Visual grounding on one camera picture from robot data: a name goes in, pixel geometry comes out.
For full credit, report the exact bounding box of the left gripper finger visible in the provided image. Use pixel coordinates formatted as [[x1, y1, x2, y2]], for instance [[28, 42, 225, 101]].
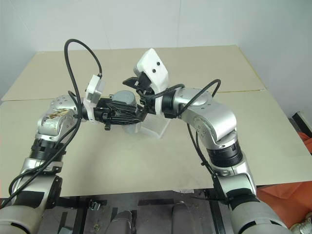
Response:
[[109, 104, 139, 114], [109, 113, 140, 126]]

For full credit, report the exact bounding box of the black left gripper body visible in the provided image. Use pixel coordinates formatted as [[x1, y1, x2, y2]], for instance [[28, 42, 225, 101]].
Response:
[[94, 97, 115, 132]]

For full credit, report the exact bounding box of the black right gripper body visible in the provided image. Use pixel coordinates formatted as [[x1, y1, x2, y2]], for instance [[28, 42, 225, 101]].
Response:
[[136, 73, 158, 115]]

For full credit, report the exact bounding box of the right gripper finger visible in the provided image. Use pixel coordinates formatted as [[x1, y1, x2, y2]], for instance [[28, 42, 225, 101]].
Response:
[[122, 77, 141, 89], [135, 104, 149, 123]]

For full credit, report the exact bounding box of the clear plastic jar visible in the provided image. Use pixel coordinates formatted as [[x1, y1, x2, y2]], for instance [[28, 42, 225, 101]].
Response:
[[121, 121, 143, 135]]

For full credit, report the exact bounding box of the grey jar lid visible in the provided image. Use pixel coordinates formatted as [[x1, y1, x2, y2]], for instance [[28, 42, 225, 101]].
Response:
[[111, 90, 137, 108]]

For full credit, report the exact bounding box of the clear plastic box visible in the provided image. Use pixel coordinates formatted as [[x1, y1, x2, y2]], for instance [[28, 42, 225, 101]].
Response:
[[140, 113, 170, 139]]

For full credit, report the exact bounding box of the grey rounded robot leg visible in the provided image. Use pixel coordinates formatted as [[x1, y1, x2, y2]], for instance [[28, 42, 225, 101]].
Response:
[[172, 201, 194, 234], [111, 210, 134, 234]]

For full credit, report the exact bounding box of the orange cloth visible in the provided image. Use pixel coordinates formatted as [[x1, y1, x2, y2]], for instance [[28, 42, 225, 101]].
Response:
[[257, 131, 312, 230]]

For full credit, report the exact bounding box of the white shoe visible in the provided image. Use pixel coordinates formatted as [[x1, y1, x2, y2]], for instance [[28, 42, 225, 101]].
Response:
[[289, 212, 312, 234]]

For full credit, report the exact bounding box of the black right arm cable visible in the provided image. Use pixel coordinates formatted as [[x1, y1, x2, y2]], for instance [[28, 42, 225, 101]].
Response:
[[137, 78, 231, 203]]

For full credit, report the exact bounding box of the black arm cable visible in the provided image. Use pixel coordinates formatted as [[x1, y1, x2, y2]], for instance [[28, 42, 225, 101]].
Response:
[[137, 78, 231, 203], [0, 38, 103, 208]]

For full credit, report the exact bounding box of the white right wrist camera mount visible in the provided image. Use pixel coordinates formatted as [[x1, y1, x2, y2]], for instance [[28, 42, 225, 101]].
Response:
[[133, 48, 169, 117]]

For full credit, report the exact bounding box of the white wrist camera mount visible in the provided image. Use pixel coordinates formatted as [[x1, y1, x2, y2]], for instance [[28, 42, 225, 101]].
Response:
[[133, 48, 169, 117], [82, 75, 107, 124]]

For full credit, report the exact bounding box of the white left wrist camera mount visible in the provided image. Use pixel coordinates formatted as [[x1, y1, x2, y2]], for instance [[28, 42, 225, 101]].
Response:
[[82, 75, 107, 124]]

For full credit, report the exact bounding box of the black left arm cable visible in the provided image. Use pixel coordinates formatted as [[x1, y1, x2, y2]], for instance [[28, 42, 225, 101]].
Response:
[[0, 38, 103, 208]]

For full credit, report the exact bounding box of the black table frame leg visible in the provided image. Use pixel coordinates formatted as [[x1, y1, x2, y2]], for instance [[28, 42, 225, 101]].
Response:
[[72, 196, 89, 234], [209, 189, 227, 234]]

